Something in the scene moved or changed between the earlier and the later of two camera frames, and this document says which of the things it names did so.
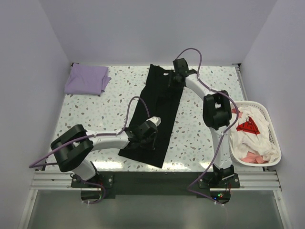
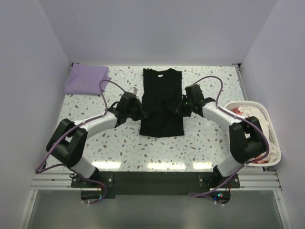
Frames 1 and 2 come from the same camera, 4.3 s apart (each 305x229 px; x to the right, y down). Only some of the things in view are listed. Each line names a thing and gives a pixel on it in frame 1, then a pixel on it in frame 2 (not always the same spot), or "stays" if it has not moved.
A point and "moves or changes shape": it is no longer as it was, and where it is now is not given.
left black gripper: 152,144 to 142,113
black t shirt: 160,98 moves or changes shape
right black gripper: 175,73 to 180,109
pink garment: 253,158 stays
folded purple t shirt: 86,79 stays
